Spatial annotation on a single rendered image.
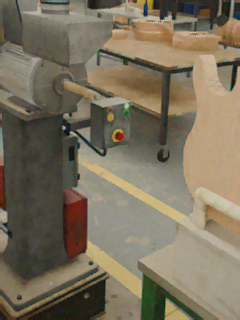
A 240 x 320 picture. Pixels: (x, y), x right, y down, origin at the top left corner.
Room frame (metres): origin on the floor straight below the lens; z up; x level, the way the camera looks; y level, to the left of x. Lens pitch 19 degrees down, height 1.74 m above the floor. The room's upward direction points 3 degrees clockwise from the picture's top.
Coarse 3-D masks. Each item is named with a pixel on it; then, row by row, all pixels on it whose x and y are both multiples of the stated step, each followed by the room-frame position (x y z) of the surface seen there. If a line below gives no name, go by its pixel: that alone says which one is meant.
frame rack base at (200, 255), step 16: (176, 224) 1.04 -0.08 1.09; (208, 224) 1.03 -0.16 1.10; (176, 240) 1.04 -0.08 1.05; (192, 240) 1.00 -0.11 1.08; (208, 240) 0.96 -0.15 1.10; (224, 240) 0.97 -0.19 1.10; (176, 256) 1.03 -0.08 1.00; (192, 256) 0.99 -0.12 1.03; (208, 256) 0.96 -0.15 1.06; (224, 256) 0.92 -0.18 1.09; (176, 272) 1.03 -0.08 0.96; (192, 272) 0.99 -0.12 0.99; (208, 272) 0.95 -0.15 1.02; (224, 272) 0.92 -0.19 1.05; (192, 288) 0.99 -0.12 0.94; (208, 288) 0.95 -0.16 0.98; (224, 288) 0.91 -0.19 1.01; (208, 304) 0.94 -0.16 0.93; (224, 304) 0.91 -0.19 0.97
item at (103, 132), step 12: (96, 108) 1.92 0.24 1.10; (120, 108) 1.95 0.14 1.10; (96, 120) 1.92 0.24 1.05; (108, 120) 1.90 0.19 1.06; (120, 120) 1.95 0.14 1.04; (96, 132) 1.92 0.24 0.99; (108, 132) 1.91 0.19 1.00; (96, 144) 1.92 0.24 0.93; (108, 144) 1.91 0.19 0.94; (120, 144) 1.96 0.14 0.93
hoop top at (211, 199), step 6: (198, 192) 1.01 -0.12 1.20; (204, 192) 1.00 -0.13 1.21; (210, 192) 1.00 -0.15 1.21; (204, 198) 0.99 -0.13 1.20; (210, 198) 0.98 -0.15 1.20; (216, 198) 0.97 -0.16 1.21; (222, 198) 0.97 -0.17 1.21; (210, 204) 0.98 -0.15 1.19; (216, 204) 0.96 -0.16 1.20; (222, 204) 0.95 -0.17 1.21; (228, 204) 0.95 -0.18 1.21; (234, 204) 0.95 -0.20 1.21; (222, 210) 0.95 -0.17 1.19; (228, 210) 0.94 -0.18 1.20; (234, 210) 0.93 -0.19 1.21; (234, 216) 0.92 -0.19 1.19
